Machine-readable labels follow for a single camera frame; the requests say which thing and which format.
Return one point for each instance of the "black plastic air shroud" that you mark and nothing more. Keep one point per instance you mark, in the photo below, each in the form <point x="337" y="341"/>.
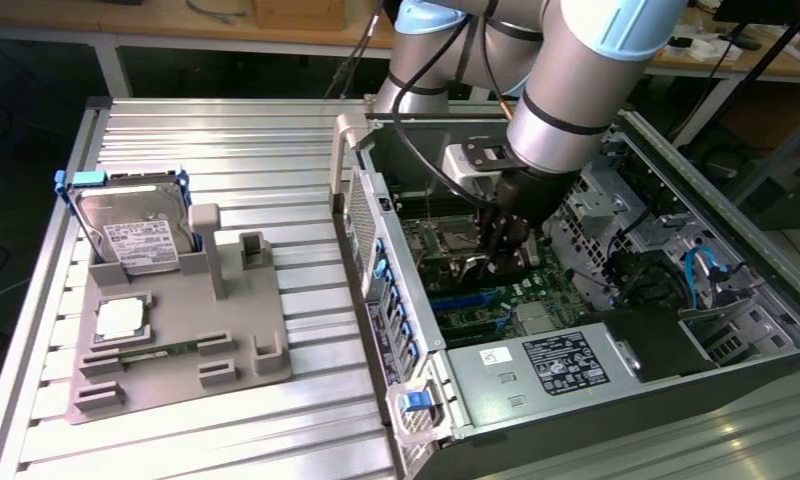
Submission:
<point x="660" y="345"/>

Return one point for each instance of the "silver CPU chip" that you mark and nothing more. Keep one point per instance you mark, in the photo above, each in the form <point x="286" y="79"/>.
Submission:
<point x="122" y="320"/>

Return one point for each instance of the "blue case latch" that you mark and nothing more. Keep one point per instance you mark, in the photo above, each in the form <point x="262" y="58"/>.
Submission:
<point x="413" y="401"/>

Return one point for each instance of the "grey plastic parts rack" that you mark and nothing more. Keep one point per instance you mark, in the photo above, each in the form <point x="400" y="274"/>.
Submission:
<point x="193" y="320"/>

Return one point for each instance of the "green motherboard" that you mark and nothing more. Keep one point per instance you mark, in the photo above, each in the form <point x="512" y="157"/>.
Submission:
<point x="546" y="295"/>

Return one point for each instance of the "green RAM stick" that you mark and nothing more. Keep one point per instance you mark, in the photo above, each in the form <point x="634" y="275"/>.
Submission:
<point x="159" y="349"/>

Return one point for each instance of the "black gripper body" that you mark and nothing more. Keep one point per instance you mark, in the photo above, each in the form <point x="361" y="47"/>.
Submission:
<point x="533" y="200"/>

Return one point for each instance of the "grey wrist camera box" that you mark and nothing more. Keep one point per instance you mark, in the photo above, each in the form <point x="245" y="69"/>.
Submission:
<point x="466" y="170"/>

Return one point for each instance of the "hard disk in blue caddy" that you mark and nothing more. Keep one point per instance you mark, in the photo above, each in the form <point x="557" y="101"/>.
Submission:
<point x="129" y="225"/>

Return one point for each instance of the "wooden desk with clutter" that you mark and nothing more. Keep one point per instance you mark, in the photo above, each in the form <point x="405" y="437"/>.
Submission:
<point x="773" y="60"/>

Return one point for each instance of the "wooden workbench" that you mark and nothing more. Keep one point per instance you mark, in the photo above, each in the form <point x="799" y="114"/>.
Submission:
<point x="106" y="25"/>

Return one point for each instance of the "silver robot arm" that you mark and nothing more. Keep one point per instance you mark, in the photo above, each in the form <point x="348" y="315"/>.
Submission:
<point x="560" y="75"/>

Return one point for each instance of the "grey power supply unit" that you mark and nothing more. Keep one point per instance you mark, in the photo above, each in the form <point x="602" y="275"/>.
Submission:
<point x="493" y="380"/>

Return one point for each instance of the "grey open PC case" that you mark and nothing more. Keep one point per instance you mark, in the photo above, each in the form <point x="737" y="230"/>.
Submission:
<point x="640" y="415"/>

